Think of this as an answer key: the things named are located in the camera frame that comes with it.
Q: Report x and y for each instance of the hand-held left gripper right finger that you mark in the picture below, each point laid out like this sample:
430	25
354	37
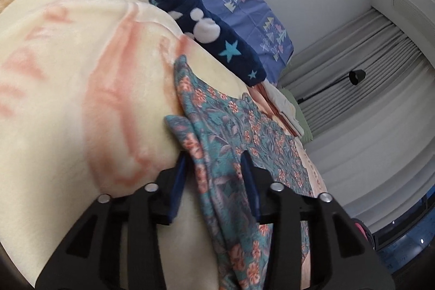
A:
249	184

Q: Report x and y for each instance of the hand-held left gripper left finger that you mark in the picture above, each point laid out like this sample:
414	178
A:
177	184

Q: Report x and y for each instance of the teal floral shirt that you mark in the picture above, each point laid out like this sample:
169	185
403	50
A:
224	140

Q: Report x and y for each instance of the white pleated curtain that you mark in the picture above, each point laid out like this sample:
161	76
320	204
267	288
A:
356	140

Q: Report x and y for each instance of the navy star-print fleece blanket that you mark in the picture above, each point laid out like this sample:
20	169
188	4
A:
204	21

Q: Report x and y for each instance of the red folded cloth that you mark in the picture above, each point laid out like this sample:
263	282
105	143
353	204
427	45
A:
277	110

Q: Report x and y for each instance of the pink object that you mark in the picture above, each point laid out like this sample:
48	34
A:
363	232

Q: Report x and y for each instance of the peach fleece blanket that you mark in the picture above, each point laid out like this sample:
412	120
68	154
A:
85	72

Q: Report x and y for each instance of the green pillow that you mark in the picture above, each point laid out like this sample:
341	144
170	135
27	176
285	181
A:
306	130

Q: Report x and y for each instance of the black floor lamp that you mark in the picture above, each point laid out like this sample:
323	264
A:
356	76

